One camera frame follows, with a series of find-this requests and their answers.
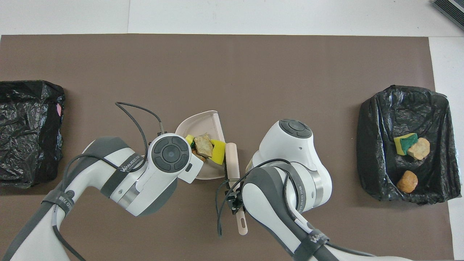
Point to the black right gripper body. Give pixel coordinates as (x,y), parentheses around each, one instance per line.
(235,201)

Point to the beige hand brush black bristles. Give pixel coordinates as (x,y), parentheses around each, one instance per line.
(232,163)

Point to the notched yellow sponge piece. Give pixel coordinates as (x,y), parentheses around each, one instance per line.
(218,154)

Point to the elongated tan foam chunk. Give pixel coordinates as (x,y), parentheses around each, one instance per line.
(198,155)

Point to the jagged green topped sponge piece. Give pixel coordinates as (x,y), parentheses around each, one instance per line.
(189,139)

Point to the beige plastic dustpan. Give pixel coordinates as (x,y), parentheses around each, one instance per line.
(201,123)

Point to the brown oval foam chunk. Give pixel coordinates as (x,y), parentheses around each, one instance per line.
(407,182)

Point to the curved yellow green sponge wedge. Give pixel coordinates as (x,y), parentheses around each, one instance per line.
(402,144)

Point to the pale beige foam chunk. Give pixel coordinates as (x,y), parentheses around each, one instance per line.
(419,148)

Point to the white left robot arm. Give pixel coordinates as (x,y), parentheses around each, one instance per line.
(108,174)

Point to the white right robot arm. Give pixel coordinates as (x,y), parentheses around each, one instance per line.
(290,156)

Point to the black bagged bin pink spot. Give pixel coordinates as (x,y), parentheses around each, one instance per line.
(32,108)

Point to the brown table mat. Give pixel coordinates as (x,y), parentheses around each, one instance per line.
(232,72)

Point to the grey ribbed device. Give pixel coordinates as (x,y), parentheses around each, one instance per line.
(453,9)

